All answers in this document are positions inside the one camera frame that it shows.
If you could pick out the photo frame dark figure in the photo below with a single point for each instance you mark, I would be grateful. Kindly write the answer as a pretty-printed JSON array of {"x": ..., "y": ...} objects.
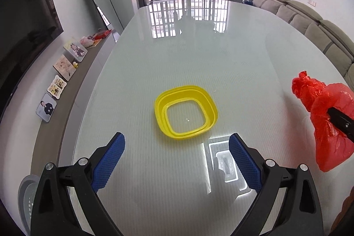
[{"x": 75, "y": 49}]

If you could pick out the photo frame yellow pictures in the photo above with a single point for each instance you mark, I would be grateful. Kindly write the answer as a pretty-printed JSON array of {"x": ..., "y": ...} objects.
[{"x": 56, "y": 87}]

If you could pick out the grey tv console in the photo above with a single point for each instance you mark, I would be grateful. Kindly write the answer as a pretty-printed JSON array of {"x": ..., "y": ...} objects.
[{"x": 56, "y": 139}]

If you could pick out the grey plastic waste basket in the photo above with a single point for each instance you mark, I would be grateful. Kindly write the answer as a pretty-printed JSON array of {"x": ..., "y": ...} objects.
[{"x": 26, "y": 196}]

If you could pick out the pink plush on console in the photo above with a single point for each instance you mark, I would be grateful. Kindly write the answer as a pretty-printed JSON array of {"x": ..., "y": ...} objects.
[{"x": 87, "y": 42}]

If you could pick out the red package on console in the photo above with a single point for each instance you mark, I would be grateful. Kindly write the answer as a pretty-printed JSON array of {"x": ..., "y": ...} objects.
[{"x": 101, "y": 34}]

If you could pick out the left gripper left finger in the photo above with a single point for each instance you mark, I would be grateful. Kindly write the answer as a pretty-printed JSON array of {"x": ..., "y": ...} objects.
[{"x": 98, "y": 168}]

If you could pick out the black television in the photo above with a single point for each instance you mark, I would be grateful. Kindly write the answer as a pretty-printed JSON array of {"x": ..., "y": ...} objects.
[{"x": 27, "y": 28}]

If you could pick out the photo frame pale drawing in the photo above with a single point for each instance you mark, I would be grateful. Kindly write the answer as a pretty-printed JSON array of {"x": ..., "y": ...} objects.
[{"x": 64, "y": 67}]

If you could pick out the red plastic bag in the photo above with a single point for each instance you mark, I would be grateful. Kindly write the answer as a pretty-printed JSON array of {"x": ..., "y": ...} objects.
[{"x": 332, "y": 146}]

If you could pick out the photo frame man portrait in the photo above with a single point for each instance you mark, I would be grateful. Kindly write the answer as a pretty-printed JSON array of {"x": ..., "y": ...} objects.
[{"x": 46, "y": 107}]

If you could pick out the grey sofa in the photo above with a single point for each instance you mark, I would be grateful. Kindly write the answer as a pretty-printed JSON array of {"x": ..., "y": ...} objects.
[{"x": 325, "y": 35}]

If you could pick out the yellow plastic tray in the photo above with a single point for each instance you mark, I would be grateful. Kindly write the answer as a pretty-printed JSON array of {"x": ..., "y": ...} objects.
[{"x": 185, "y": 112}]

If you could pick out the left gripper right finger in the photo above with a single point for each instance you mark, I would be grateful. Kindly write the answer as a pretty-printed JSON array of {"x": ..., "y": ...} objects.
[{"x": 253, "y": 167}]

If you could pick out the right hand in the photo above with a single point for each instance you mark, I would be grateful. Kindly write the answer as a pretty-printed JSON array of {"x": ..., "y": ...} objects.
[{"x": 345, "y": 208}]

